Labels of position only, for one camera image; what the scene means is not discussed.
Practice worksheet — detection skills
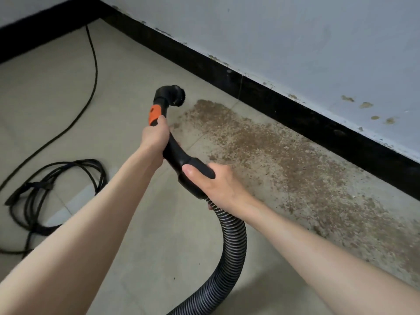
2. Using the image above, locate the person's left hand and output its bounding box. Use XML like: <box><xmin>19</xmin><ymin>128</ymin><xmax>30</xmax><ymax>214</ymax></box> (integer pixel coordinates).
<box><xmin>140</xmin><ymin>115</ymin><xmax>173</xmax><ymax>169</ymax></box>

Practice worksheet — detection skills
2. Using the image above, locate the person's right hand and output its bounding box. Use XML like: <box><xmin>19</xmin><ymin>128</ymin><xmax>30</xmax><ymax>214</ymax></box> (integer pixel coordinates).
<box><xmin>182</xmin><ymin>161</ymin><xmax>257</xmax><ymax>217</ymax></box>

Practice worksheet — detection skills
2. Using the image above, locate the black vacuum hose with handle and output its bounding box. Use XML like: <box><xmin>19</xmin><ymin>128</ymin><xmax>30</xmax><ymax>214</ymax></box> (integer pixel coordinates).
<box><xmin>148</xmin><ymin>84</ymin><xmax>248</xmax><ymax>315</ymax></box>

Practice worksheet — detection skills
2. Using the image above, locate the brown sawdust dirt patch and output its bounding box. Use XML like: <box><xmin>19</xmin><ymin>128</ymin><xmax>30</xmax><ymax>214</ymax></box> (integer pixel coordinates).
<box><xmin>172</xmin><ymin>99</ymin><xmax>420</xmax><ymax>280</ymax></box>

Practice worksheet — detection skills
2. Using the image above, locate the black power cable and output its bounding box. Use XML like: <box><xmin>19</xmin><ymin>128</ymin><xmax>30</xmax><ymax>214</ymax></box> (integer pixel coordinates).
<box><xmin>0</xmin><ymin>24</ymin><xmax>108</xmax><ymax>259</ymax></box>

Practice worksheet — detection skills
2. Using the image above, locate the person's left forearm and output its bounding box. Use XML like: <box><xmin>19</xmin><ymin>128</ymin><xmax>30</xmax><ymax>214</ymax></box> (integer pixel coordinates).
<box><xmin>0</xmin><ymin>150</ymin><xmax>164</xmax><ymax>315</ymax></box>

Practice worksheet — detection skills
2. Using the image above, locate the person's right forearm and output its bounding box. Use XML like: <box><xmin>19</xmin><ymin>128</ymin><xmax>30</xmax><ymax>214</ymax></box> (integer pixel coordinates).
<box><xmin>243</xmin><ymin>200</ymin><xmax>420</xmax><ymax>315</ymax></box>

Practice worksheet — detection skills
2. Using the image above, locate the tiled floor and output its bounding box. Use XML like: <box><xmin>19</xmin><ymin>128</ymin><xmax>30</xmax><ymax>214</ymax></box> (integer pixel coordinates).
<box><xmin>0</xmin><ymin>19</ymin><xmax>420</xmax><ymax>315</ymax></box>

